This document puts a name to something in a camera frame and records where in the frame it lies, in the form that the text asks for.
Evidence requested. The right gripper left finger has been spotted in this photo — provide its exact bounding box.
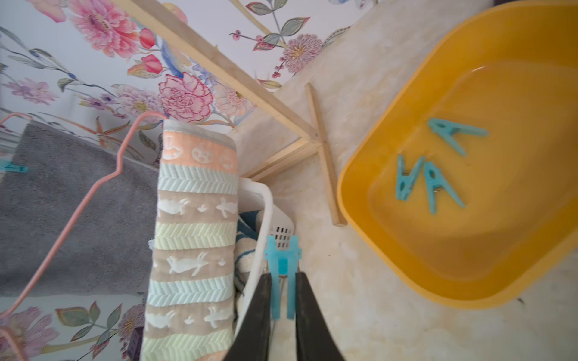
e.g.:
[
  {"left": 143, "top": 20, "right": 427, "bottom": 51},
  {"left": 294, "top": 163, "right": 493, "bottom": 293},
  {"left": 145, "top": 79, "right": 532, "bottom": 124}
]
[{"left": 224, "top": 274, "right": 272, "bottom": 361}]

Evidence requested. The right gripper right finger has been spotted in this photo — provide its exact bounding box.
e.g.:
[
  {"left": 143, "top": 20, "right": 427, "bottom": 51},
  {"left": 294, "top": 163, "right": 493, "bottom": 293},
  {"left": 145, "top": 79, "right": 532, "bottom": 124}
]
[{"left": 295, "top": 272, "right": 345, "bottom": 361}]

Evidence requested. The pastel striped bunny towel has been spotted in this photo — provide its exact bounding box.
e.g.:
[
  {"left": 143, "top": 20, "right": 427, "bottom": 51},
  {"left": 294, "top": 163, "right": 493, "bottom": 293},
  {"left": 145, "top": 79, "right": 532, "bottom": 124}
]
[{"left": 141, "top": 120, "right": 239, "bottom": 360}]

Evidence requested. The grey terry towel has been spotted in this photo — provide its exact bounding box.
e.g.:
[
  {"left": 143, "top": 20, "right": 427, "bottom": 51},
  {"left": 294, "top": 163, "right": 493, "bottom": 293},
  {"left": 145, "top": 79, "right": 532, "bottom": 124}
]
[{"left": 0, "top": 121, "right": 160, "bottom": 298}]

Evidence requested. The pink wire hanger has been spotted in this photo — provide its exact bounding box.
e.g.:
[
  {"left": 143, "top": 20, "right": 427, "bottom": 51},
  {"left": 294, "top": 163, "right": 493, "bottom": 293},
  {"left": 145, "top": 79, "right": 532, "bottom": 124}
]
[{"left": 0, "top": 110, "right": 169, "bottom": 361}]

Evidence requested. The purple cube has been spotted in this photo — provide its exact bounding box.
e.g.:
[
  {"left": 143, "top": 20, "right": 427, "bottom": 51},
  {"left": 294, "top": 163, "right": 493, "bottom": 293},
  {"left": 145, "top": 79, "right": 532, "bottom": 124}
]
[{"left": 126, "top": 327, "right": 144, "bottom": 361}]

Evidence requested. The white perforated plastic basket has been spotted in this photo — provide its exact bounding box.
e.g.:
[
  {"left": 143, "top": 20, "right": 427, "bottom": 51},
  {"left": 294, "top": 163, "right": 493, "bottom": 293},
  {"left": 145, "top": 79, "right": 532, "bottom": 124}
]
[{"left": 235, "top": 178, "right": 294, "bottom": 336}]

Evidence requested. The wooden clothes rack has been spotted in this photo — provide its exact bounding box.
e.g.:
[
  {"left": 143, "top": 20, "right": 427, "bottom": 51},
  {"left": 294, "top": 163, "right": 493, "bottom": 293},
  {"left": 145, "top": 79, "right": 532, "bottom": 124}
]
[{"left": 114, "top": 0, "right": 347, "bottom": 227}]

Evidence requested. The yellow plastic bin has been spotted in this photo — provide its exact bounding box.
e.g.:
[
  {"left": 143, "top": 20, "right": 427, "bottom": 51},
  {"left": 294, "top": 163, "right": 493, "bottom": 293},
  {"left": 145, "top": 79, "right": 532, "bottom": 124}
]
[{"left": 337, "top": 1, "right": 577, "bottom": 309}]

